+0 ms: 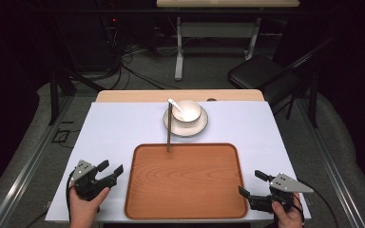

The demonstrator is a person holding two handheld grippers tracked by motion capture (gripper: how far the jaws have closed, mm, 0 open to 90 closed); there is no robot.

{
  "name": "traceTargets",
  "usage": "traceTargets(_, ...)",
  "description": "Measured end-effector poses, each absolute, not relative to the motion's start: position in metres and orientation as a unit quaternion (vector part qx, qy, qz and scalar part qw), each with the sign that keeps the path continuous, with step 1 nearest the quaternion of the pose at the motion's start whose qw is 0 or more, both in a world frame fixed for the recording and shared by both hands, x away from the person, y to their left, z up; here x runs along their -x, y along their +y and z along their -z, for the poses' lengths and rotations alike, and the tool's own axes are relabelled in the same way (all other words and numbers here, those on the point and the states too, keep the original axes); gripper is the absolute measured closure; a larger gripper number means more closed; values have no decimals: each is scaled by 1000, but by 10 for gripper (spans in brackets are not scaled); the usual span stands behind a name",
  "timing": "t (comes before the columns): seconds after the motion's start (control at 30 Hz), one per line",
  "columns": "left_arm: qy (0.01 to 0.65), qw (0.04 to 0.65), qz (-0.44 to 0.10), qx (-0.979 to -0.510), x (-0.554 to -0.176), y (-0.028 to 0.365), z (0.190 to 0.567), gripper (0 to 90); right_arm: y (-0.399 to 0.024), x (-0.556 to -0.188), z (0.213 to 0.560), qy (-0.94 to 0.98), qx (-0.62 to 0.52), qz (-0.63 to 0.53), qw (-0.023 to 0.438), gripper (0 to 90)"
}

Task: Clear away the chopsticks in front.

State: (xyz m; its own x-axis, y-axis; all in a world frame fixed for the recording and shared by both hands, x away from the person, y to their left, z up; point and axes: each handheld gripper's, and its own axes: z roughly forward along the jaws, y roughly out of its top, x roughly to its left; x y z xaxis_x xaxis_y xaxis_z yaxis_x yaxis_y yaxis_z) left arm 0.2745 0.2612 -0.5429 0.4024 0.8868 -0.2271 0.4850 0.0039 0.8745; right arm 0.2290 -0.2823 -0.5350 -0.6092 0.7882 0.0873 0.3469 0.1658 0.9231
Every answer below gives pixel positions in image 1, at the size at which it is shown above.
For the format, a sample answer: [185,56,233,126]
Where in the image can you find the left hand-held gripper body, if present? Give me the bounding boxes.
[70,160,119,202]

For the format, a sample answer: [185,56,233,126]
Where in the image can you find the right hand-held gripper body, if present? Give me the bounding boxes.
[248,172,315,213]

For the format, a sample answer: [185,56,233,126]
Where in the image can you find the person's left hand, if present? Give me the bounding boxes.
[68,186,111,228]

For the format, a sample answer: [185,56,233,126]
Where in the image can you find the person's right hand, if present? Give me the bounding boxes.
[271,193,304,228]

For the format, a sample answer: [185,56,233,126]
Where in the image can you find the white table mat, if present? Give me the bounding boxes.
[45,100,312,223]

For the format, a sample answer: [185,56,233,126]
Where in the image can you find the brown wooden tray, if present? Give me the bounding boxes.
[124,142,249,220]

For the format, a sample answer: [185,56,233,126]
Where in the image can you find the brown wooden chopsticks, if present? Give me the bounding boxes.
[166,101,173,153]

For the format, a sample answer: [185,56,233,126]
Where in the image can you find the white ceramic plate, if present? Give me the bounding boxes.
[162,105,209,138]

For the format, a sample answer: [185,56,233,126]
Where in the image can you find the black metal stand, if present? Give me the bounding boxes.
[48,66,106,126]
[285,53,320,129]

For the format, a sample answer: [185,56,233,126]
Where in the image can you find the white ceramic spoon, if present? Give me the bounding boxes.
[167,98,188,119]

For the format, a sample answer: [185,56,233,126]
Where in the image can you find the white ceramic bowl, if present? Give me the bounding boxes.
[171,99,202,124]

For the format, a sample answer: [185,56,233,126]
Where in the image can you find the black folding chair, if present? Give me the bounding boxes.
[227,37,336,110]

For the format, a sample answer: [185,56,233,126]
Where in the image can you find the dark equipment with red light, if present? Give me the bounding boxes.
[75,0,131,73]

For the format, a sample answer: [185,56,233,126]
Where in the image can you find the white-legged background desk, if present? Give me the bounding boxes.
[156,0,301,82]

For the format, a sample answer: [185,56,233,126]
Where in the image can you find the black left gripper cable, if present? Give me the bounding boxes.
[65,170,77,222]

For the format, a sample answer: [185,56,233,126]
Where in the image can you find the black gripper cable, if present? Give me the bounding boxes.
[65,170,77,222]
[297,178,340,228]

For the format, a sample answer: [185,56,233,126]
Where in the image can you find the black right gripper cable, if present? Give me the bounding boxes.
[297,178,340,228]

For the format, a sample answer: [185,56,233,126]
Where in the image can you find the grey metal floor rail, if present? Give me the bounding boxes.
[297,97,365,228]
[0,95,74,228]

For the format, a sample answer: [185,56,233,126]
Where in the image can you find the bundle of floor cables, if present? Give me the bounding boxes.
[106,44,180,92]

